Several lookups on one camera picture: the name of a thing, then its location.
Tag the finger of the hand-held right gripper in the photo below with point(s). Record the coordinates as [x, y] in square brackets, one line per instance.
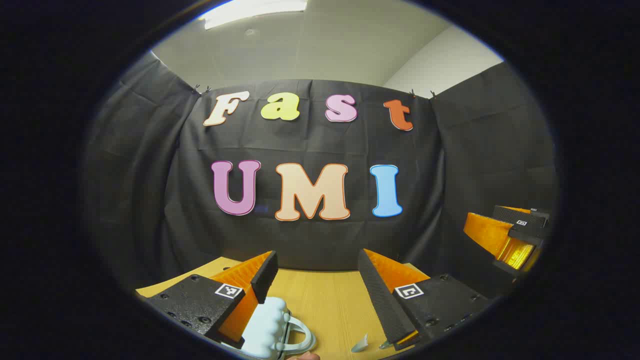
[520, 216]

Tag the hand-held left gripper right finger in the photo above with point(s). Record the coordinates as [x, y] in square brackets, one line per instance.
[377, 295]

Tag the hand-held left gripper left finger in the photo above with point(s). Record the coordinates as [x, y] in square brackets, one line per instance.
[265, 277]

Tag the light blue suitcase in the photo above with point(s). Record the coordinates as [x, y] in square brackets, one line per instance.
[267, 325]

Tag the small white tube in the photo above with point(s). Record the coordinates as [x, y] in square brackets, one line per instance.
[360, 344]

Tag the black backdrop cloth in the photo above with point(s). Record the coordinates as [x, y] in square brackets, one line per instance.
[300, 145]

